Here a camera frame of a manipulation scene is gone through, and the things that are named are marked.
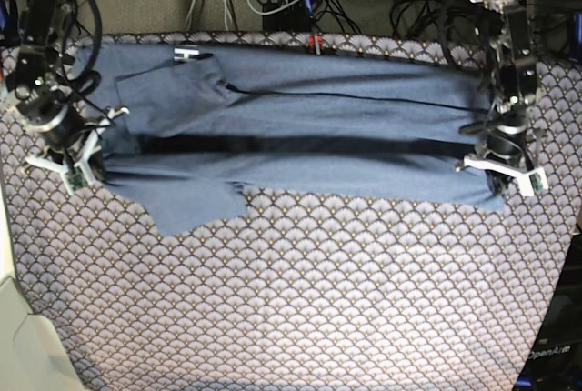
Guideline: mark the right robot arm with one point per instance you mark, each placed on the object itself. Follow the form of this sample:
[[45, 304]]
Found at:
[[40, 95]]

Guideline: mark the fan-patterned tablecloth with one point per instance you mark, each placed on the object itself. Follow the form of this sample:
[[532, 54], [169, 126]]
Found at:
[[305, 291]]

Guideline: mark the red table clamp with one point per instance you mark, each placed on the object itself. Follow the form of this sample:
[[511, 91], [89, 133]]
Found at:
[[315, 44]]

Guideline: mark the black OpenArm box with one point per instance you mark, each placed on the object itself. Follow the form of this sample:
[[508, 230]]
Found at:
[[554, 363]]

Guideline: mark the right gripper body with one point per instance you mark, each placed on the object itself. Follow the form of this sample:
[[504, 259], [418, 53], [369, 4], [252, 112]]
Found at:
[[73, 163]]

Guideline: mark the blue T-shirt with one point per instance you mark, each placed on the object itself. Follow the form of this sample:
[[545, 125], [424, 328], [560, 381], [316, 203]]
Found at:
[[198, 133]]

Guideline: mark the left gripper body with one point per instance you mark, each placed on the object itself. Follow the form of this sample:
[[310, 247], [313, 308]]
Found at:
[[507, 154]]

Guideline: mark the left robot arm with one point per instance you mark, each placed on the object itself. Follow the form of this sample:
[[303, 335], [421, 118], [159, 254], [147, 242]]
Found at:
[[511, 81]]

